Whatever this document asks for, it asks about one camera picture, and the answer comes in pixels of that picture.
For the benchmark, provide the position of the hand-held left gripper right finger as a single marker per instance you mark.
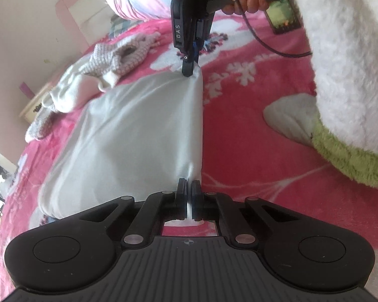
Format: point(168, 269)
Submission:
point(197, 195)

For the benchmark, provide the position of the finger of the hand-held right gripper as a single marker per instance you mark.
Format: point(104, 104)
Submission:
point(189, 64)

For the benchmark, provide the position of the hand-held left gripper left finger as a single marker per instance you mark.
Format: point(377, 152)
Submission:
point(181, 195)

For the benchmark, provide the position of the cream white garment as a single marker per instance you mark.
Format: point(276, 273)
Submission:
point(129, 132)

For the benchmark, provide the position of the person's right hand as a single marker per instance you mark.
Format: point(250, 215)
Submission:
point(248, 3)

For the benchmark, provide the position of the checked pillow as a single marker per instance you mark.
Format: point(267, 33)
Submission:
point(119, 26)

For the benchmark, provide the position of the pink floral blanket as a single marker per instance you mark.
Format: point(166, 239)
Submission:
point(255, 163)

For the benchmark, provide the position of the dark phone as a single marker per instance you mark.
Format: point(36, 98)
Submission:
point(283, 17)

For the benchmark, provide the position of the pink headboard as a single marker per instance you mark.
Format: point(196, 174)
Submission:
point(63, 6)

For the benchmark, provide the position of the knitted sweater with fleece lining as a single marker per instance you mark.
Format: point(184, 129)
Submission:
point(72, 94)

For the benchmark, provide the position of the cream nightstand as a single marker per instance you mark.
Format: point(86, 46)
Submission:
point(37, 108)

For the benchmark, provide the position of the white fluffy sleeve green cuff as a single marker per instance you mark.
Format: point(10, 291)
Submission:
point(349, 69)

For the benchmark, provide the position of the purple cup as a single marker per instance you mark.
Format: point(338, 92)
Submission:
point(26, 89)

